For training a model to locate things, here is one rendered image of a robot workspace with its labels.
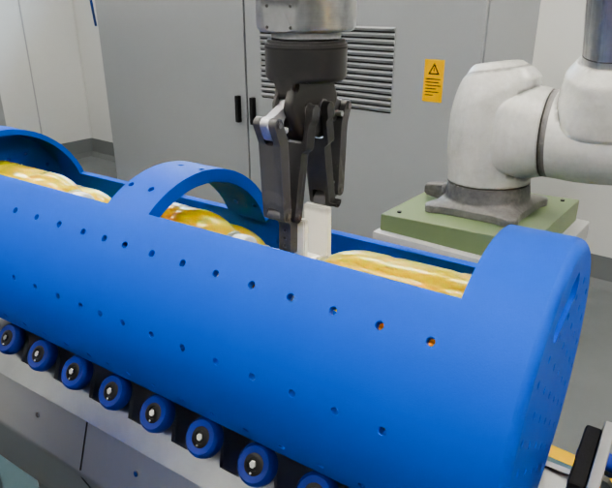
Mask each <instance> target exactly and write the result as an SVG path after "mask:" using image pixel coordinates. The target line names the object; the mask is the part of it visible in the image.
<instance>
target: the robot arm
mask: <svg viewBox="0 0 612 488"><path fill-rule="evenodd" d="M256 25H257V28H258V29H259V30H260V31H262V32H270V33H271V38H268V39H266V42H264V55H265V75H266V77H267V78H268V79H269V80H270V81H273V83H274V84H275V94H274V99H273V102H272V108H273V109H272V110H271V111H270V112H269V113H268V114H267V115H266V116H265V117H262V116H256V117H255V118H254V121H253V127H254V130H255V133H256V136H257V139H258V142H259V152H260V180H261V194H262V208H263V216H264V217H265V218H268V219H272V220H276V221H278V223H279V249H280V250H283V251H286V252H290V253H294V254H297V255H300V256H304V257H308V253H312V254H316V255H319V256H323V255H326V256H329V257H330V256H331V206H334V207H339V206H340V204H341V200H340V199H339V198H335V197H336V196H341V195H342V194H343V192H344V181H345V164H346V147H347V129H348V121H349V117H350V112H351V108H352V103H351V101H349V100H341V99H338V98H337V92H336V89H335V82H339V81H342V80H344V79H345V78H346V76H347V64H348V42H346V39H344V38H341V33H343V32H350V31H352V30H353V29H354V28H355V26H356V0H256ZM334 120H335V121H334ZM290 139H291V140H298V141H301V142H296V141H290ZM306 173H307V178H308V187H309V197H310V201H311V202H306V203H305V204H304V218H302V211H303V201H304V192H305V182H306ZM541 176H543V177H550V178H555V179H560V180H564V181H570V182H577V183H585V184H595V185H609V186H612V0H586V11H585V24H584V37H583V50H582V56H580V57H579V58H578V59H577V60H576V61H575V62H574V63H573V64H572V65H571V66H570V67H569V69H568V70H567V71H566V73H565V77H564V81H563V84H562V87H561V89H555V88H552V87H549V86H545V85H542V75H541V73H540V72H539V71H538V69H537V68H535V67H534V66H533V65H530V64H529V63H527V62H526V61H524V60H519V59H518V60H505V61H496V62H488V63H481V64H476V65H473V66H472V67H471V69H470V70H469V72H468V73H467V75H466V76H465V77H464V78H463V80H462V81H461V83H460V85H459V88H458V90H457V93H456V95H455V98H454V102H453V105H452V109H451V113H450V119H449V127H448V138H447V182H428V183H426V185H425V189H424V192H425V193H426V195H429V196H432V197H434V198H436V199H434V200H431V201H428V202H426V203H425V211H426V212H429V213H438V214H444V215H450V216H455V217H460V218H465V219H471V220H476V221H480V222H485V223H490V224H495V225H498V226H501V227H506V226H508V225H516V226H518V224H519V222H520V221H521V220H523V219H524V218H526V217H527V216H529V215H530V214H531V213H533V212H534V211H536V210H537V209H539V208H540V207H543V206H546V205H547V202H548V198H547V197H545V196H541V195H536V194H531V179H532V178H534V177H541ZM334 181H335V183H334Z"/></svg>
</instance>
